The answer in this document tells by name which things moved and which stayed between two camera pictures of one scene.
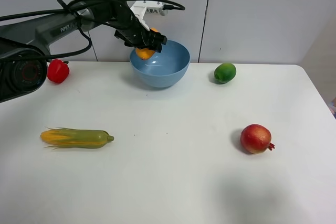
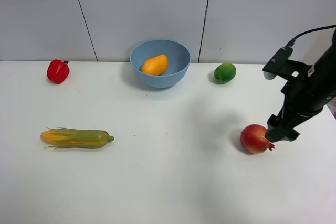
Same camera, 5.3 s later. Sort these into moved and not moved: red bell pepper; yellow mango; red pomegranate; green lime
Moved: yellow mango
Not moved: red bell pepper; red pomegranate; green lime
